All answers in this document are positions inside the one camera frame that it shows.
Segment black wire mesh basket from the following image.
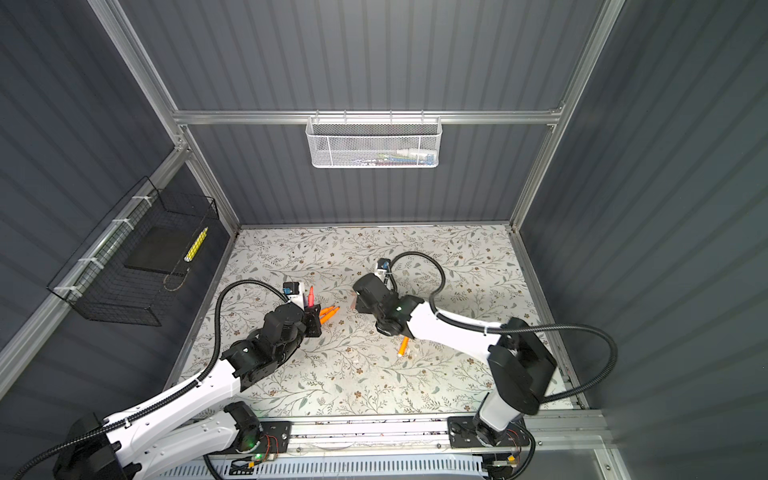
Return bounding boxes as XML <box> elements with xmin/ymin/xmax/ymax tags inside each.
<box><xmin>48</xmin><ymin>181</ymin><xmax>219</xmax><ymax>327</ymax></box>

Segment right black corrugated cable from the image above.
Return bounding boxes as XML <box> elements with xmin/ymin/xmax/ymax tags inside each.
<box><xmin>388</xmin><ymin>250</ymin><xmax>619</xmax><ymax>404</ymax></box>

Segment black corrugated cable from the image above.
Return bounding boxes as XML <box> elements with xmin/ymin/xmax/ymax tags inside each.
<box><xmin>388</xmin><ymin>250</ymin><xmax>619</xmax><ymax>404</ymax></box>
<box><xmin>11</xmin><ymin>279</ymin><xmax>289</xmax><ymax>480</ymax></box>

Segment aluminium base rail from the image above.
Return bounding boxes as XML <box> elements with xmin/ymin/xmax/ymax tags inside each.
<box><xmin>131</xmin><ymin>413</ymin><xmax>601</xmax><ymax>457</ymax></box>

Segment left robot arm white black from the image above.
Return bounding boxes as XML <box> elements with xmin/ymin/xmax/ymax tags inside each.
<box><xmin>53</xmin><ymin>302</ymin><xmax>322</xmax><ymax>479</ymax></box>

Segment white vented cable duct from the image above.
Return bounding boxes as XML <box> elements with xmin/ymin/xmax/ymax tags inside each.
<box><xmin>158</xmin><ymin>455</ymin><xmax>487</xmax><ymax>480</ymax></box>

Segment yellow marker in basket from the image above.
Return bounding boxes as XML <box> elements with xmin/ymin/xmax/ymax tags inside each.
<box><xmin>183</xmin><ymin>227</ymin><xmax>209</xmax><ymax>263</ymax></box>

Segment items in white basket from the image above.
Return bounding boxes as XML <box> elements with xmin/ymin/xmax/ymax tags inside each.
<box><xmin>351</xmin><ymin>148</ymin><xmax>439</xmax><ymax>168</ymax></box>

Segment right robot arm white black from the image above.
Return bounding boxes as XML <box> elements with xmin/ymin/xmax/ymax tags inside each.
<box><xmin>353</xmin><ymin>273</ymin><xmax>557</xmax><ymax>446</ymax></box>

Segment left black corrugated cable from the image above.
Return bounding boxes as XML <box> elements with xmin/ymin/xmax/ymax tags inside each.
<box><xmin>11</xmin><ymin>279</ymin><xmax>289</xmax><ymax>480</ymax></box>

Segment white wire mesh basket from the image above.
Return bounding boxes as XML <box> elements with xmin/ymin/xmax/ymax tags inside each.
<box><xmin>305</xmin><ymin>119</ymin><xmax>443</xmax><ymax>169</ymax></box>

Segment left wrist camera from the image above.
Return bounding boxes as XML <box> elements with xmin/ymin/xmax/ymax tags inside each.
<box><xmin>283</xmin><ymin>281</ymin><xmax>306</xmax><ymax>309</ymax></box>

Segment black foam pad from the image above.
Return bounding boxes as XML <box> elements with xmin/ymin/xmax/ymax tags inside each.
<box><xmin>124</xmin><ymin>226</ymin><xmax>191</xmax><ymax>276</ymax></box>

